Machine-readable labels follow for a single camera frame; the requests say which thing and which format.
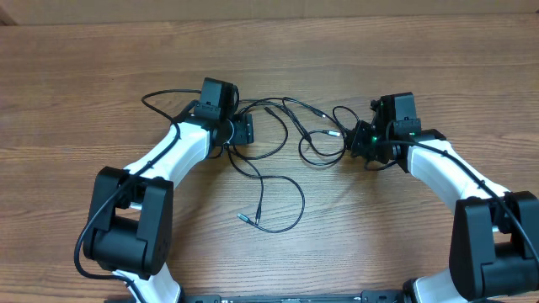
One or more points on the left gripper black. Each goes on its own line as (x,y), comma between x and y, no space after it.
(245,128)

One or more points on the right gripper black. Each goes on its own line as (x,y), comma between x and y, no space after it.
(357,146)

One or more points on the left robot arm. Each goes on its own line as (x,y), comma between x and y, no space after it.
(128,234)

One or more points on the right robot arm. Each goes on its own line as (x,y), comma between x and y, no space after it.
(494,238)

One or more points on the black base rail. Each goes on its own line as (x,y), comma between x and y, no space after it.
(366,296)

